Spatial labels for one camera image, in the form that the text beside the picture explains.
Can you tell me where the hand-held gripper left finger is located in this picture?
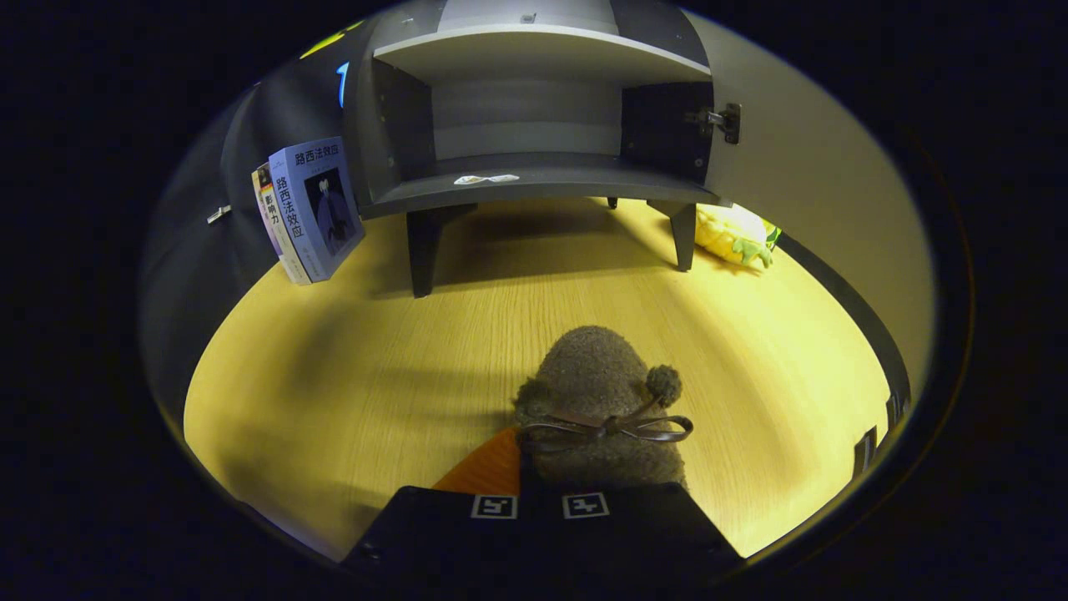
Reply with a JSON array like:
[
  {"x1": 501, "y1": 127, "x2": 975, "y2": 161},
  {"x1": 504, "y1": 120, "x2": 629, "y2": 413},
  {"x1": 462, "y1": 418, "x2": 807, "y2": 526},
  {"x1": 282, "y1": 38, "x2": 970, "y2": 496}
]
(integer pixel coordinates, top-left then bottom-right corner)
[{"x1": 340, "y1": 427, "x2": 539, "y2": 577}]

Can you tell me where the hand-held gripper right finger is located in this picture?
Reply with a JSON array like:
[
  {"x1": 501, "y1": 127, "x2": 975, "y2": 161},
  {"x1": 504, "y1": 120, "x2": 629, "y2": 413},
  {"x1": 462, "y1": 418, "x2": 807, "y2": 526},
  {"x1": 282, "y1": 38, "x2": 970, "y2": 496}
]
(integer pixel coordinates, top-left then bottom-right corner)
[{"x1": 538, "y1": 482, "x2": 745, "y2": 577}]

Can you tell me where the brown fuzzy shoe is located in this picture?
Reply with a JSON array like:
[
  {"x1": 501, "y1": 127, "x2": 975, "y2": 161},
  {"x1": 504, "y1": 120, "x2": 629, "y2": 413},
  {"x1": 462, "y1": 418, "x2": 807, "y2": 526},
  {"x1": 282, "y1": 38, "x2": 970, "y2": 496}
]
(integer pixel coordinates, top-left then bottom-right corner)
[{"x1": 511, "y1": 326, "x2": 695, "y2": 493}]

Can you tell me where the grey shoe cabinet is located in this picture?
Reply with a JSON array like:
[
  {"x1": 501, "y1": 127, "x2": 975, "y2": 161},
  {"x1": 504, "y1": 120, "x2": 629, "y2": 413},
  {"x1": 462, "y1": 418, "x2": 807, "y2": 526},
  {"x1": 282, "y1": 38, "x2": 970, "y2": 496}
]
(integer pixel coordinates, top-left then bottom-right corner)
[{"x1": 344, "y1": 0, "x2": 743, "y2": 299}]

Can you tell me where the metal door hinge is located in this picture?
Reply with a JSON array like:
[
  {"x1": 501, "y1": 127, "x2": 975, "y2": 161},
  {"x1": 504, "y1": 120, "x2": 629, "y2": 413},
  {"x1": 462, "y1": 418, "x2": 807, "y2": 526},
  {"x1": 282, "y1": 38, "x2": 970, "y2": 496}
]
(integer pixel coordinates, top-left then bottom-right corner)
[{"x1": 686, "y1": 103, "x2": 742, "y2": 145}]

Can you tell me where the yellow pineapple plush toy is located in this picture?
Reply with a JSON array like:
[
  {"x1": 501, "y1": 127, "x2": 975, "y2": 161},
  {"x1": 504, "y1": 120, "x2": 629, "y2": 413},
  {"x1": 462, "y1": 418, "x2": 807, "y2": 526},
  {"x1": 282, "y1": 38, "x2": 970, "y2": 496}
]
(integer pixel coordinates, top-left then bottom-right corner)
[{"x1": 695, "y1": 203, "x2": 783, "y2": 270}]

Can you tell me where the blue book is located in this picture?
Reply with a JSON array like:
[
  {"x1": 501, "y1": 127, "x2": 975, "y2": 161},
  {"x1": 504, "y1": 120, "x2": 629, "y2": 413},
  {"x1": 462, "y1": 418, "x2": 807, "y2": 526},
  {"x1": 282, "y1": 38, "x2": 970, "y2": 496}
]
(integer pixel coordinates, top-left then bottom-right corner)
[{"x1": 269, "y1": 136, "x2": 366, "y2": 283}]

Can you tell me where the black backdrop cloth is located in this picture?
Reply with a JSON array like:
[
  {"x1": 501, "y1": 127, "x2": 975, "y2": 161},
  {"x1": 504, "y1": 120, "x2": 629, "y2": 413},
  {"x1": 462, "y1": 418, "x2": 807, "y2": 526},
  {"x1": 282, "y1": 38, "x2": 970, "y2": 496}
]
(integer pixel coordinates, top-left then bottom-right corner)
[{"x1": 142, "y1": 21, "x2": 368, "y2": 418}]

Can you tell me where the cream book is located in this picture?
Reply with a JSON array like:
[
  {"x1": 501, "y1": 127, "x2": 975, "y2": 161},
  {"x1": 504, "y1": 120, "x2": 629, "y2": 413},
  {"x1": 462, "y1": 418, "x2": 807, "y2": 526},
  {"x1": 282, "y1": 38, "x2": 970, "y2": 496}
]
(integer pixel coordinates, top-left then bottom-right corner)
[{"x1": 251, "y1": 163, "x2": 311, "y2": 285}]

